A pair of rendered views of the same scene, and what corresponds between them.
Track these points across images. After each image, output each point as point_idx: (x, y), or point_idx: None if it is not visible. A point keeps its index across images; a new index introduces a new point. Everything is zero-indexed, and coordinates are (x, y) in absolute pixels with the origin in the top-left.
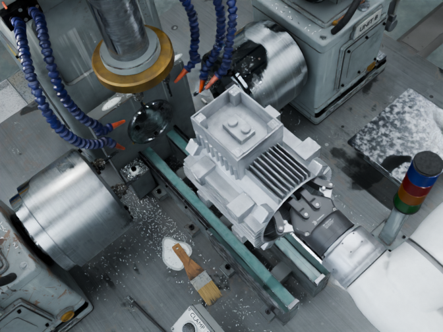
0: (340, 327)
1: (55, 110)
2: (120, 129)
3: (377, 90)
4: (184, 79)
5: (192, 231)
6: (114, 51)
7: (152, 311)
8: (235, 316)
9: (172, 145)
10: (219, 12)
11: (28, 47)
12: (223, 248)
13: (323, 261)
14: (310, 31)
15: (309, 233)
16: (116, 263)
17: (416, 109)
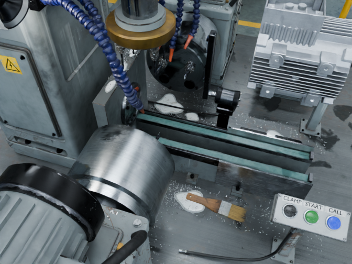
0: (330, 188)
1: (46, 119)
2: (118, 110)
3: (239, 57)
4: (144, 64)
5: (194, 178)
6: (140, 9)
7: (205, 250)
8: (265, 219)
9: (142, 127)
10: None
11: (79, 8)
12: (239, 166)
13: None
14: (216, 9)
15: None
16: (150, 232)
17: None
